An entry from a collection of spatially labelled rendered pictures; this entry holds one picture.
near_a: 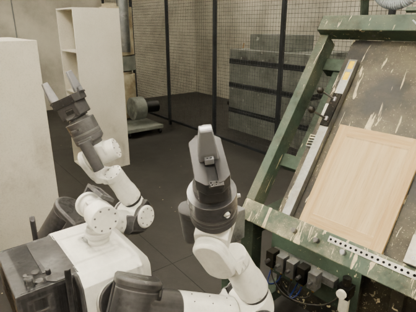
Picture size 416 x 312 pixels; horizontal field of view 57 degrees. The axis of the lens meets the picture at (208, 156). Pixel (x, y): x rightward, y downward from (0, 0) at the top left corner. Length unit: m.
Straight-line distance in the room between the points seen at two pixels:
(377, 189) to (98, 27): 3.90
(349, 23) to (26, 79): 2.30
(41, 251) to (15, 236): 2.60
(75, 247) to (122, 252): 0.12
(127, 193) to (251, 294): 0.59
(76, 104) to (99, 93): 3.90
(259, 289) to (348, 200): 1.23
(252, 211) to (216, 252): 1.50
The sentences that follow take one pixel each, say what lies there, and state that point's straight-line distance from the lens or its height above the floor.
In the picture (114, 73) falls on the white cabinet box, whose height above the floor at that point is 1.27.
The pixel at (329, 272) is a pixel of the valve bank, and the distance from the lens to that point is 1.99.
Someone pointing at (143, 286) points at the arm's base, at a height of 1.39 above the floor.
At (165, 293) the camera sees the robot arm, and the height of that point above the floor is 1.35.
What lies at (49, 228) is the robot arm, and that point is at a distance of 1.16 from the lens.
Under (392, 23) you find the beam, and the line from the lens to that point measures 2.34.
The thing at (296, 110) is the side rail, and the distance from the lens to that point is 2.34.
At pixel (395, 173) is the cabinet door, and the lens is 2.01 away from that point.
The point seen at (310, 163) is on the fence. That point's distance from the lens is 2.14.
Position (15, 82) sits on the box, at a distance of 3.24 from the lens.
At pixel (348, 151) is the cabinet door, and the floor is 1.24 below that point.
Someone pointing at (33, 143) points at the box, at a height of 0.96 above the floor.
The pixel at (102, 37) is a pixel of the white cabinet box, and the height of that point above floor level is 1.71.
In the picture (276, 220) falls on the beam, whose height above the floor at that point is 0.87.
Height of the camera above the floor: 1.87
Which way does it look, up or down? 19 degrees down
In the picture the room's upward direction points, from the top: straight up
